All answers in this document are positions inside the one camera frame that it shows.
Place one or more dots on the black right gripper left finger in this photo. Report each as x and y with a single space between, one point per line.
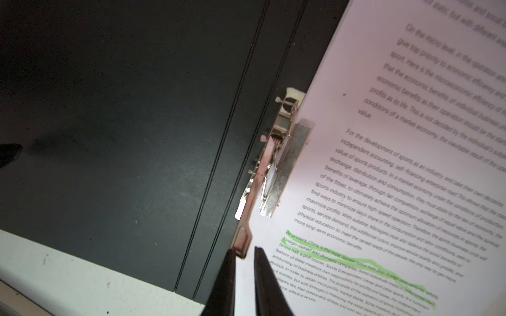
221 301

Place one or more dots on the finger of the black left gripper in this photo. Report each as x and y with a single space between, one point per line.
9 153

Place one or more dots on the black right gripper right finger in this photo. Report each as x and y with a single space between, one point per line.
268 294

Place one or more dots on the blue file folder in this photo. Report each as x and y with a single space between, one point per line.
139 122

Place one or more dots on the printed paper sheet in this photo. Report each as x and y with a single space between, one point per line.
396 203

